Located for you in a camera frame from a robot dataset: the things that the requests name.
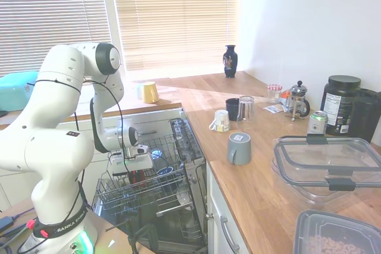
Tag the blue and black device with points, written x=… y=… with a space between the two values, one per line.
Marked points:
x=6 y=222

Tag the black shaker bottle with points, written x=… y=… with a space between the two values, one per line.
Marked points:
x=364 y=117

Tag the black protein powder tub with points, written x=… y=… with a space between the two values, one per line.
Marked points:
x=337 y=102

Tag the white bowl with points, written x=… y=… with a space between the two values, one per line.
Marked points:
x=183 y=197

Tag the stainless steel dishwasher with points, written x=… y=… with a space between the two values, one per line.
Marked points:
x=190 y=147

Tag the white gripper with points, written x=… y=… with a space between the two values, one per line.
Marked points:
x=134 y=162

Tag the grey window blind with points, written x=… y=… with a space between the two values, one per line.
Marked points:
x=53 y=4

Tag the teal plastic container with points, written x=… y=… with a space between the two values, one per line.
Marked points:
x=15 y=90

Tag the grey mug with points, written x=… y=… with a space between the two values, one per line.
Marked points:
x=239 y=150

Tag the yellow mug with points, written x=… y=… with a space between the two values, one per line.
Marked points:
x=150 y=92

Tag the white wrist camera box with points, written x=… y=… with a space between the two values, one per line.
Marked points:
x=142 y=149

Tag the white patterned mug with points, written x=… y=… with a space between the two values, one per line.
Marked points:
x=221 y=120

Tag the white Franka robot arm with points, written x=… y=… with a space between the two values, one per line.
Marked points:
x=50 y=147

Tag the beige window blind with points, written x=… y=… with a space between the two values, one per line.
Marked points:
x=178 y=13

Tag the clear ribbed drinking glass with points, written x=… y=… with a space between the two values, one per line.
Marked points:
x=247 y=109

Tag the jar with red checkered lid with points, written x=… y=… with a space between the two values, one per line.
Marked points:
x=274 y=92

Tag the silver cabinet knob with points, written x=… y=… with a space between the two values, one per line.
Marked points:
x=209 y=216

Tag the clear lidded food container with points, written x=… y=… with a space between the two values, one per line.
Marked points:
x=324 y=159

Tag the small paper packet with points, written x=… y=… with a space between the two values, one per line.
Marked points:
x=273 y=109

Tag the small white cup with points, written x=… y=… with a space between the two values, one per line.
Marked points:
x=139 y=91

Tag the red mug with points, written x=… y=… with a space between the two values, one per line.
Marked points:
x=137 y=177

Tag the white and green can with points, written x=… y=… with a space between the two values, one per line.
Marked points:
x=318 y=123

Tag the tall clear glass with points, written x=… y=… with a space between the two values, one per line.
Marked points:
x=159 y=160

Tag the dark blue painted vase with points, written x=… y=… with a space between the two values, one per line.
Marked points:
x=230 y=63

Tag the orange packet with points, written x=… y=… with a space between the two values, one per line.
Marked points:
x=284 y=94

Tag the glass French press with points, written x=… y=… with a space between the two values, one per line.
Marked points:
x=297 y=102

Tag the black-rimmed container with food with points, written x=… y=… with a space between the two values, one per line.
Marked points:
x=333 y=236

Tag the black clamp stand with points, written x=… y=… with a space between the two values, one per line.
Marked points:
x=132 y=237

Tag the black round plate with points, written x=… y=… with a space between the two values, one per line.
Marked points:
x=120 y=174

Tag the navy blue mug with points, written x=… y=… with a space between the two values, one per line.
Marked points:
x=231 y=109

